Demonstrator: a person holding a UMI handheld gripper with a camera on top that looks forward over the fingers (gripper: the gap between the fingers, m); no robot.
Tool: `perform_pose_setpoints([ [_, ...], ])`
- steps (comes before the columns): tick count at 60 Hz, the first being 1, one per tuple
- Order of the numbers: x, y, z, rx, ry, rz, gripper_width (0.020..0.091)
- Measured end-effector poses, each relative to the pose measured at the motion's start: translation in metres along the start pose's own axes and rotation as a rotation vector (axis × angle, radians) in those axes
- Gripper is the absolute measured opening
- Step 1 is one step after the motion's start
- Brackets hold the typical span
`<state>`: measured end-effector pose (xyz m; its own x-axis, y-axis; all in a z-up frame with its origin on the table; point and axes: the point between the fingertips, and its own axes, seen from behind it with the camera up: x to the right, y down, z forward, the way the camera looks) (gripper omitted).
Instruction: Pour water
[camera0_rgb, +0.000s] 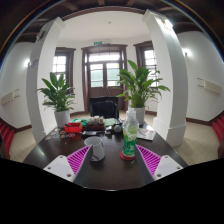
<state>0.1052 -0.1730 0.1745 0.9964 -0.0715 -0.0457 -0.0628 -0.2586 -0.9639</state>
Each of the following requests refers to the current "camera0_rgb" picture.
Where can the flat round red coaster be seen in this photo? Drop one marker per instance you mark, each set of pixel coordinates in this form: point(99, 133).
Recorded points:
point(124, 156)

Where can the potted plant in white pot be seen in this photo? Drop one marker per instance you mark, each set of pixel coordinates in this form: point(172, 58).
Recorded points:
point(141, 86)
point(58, 93)

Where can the black chair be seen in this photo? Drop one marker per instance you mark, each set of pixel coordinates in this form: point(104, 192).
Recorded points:
point(105, 108)

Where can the white cup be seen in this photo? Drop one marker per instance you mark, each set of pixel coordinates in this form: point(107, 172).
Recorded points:
point(96, 146)

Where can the brown wooden glazed door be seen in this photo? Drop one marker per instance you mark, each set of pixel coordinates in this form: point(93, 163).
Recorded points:
point(104, 71)

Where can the green exit sign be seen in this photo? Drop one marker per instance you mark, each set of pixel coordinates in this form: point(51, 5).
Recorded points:
point(97, 42)

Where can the clear bottle with green label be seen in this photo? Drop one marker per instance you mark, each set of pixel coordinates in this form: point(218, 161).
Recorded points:
point(130, 133)

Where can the white wall radiator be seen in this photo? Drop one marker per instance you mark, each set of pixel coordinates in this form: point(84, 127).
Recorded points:
point(211, 86)
point(10, 97)

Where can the brown framed window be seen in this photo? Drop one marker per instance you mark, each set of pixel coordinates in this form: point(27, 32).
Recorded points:
point(148, 61)
point(61, 66)

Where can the sheet of round stickers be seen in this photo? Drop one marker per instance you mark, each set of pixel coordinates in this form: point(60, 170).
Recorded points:
point(60, 134)

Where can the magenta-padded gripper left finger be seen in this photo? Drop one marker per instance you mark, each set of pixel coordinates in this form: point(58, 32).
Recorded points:
point(60, 166)

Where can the green book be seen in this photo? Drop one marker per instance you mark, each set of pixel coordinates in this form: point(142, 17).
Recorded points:
point(110, 122)

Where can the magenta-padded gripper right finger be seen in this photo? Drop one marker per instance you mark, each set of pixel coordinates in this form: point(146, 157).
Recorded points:
point(165, 166)

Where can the white printed booklet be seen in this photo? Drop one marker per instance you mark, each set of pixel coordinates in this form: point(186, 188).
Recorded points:
point(146, 134)

